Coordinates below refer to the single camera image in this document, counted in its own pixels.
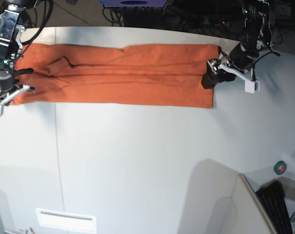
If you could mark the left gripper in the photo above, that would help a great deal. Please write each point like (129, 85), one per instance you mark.
(241, 58)

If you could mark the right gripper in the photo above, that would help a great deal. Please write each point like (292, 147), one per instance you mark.
(9, 82)

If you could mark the orange t-shirt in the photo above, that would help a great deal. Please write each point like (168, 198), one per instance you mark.
(152, 74)

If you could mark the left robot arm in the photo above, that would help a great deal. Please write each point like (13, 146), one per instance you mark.
(257, 22)

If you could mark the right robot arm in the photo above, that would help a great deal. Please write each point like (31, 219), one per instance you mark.
(11, 47)

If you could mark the green tape roll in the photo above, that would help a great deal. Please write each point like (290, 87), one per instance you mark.
(280, 167)

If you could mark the blue box with oval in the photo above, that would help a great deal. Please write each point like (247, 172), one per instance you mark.
(133, 3)

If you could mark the black keyboard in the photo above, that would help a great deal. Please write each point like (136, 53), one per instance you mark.
(272, 199)

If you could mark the white table partition panel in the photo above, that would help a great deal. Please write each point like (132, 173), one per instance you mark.
(224, 206)

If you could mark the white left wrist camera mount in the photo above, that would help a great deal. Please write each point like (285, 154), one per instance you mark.
(251, 84)

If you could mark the white cable slot cover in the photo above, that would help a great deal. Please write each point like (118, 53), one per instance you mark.
(67, 221)

